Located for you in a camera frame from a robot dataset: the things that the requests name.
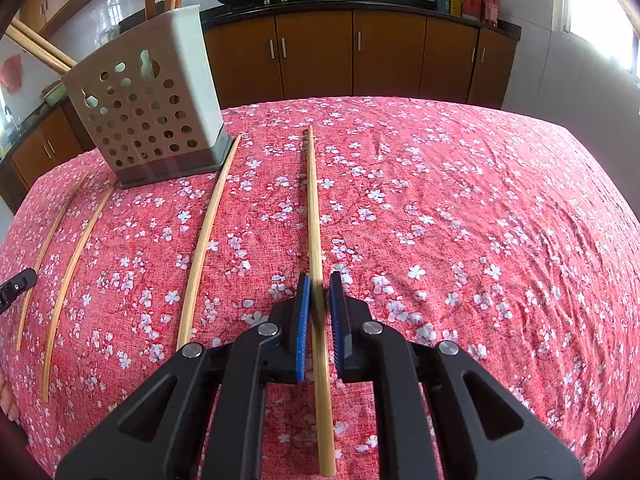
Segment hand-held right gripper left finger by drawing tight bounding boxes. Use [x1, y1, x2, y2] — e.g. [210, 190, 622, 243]
[55, 272, 313, 480]

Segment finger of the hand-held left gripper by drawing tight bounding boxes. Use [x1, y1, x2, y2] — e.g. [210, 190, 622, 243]
[0, 268, 38, 308]

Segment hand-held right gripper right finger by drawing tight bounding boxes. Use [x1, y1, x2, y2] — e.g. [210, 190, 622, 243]
[327, 271, 586, 480]

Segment beige perforated utensil holder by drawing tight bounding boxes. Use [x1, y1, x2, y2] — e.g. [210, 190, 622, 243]
[61, 4, 235, 190]

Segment person's left hand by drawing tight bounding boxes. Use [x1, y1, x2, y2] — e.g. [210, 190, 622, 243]
[0, 374, 21, 422]

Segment red floral tablecloth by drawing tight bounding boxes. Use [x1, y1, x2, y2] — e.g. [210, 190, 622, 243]
[0, 96, 640, 480]

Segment green basin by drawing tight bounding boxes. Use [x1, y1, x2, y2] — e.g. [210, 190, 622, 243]
[42, 82, 68, 106]

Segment red plastic bag on hook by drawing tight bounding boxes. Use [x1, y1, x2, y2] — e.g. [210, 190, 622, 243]
[0, 55, 26, 93]

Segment wooden lower kitchen cabinets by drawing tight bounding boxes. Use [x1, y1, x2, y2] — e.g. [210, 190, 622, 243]
[10, 7, 518, 191]

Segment black kitchen countertop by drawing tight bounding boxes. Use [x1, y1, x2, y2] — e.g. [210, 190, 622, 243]
[0, 0, 522, 161]

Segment small bright window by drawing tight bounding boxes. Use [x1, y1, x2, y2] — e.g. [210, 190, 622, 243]
[565, 0, 640, 81]

